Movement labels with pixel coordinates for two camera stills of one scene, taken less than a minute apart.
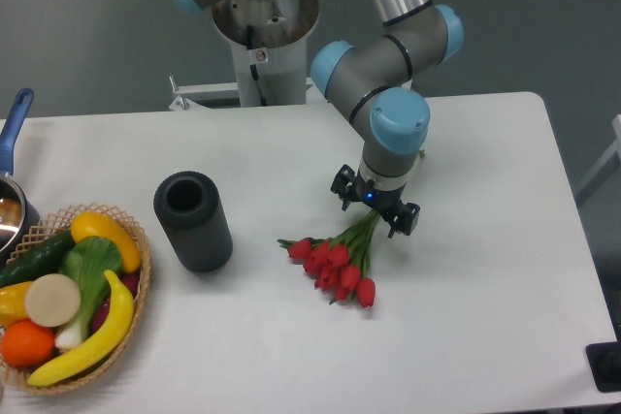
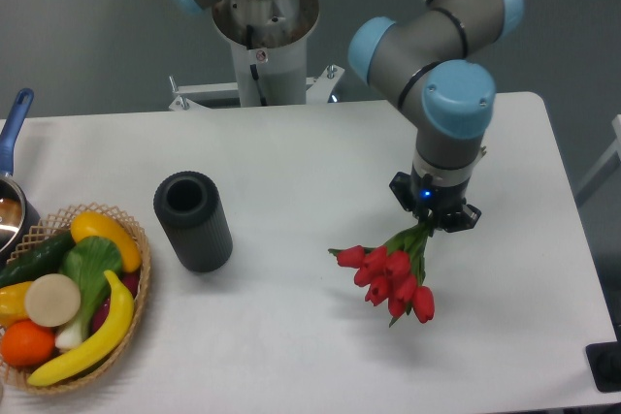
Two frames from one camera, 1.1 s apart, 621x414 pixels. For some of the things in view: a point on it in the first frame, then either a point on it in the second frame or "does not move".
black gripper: (403, 217) to (445, 205)
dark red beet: (131, 281) does not move
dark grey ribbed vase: (189, 207) does not move
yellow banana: (104, 349) does not move
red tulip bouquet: (340, 263) to (394, 272)
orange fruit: (25, 344) does not move
